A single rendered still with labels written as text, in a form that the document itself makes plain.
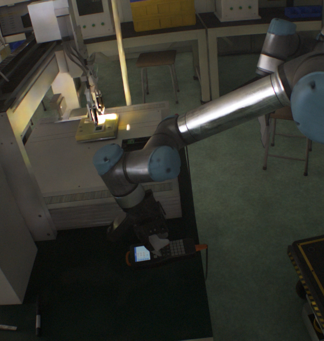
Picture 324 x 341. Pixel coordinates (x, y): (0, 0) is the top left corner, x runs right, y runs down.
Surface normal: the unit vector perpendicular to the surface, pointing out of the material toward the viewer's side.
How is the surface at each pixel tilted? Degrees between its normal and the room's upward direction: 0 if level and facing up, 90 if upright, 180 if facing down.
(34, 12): 90
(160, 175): 102
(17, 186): 90
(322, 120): 88
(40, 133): 0
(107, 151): 15
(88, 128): 0
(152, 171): 77
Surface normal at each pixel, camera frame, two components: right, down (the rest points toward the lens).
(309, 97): -0.47, 0.49
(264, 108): -0.13, 0.79
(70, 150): -0.11, -0.80
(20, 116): 0.99, -0.11
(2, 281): 0.05, 0.58
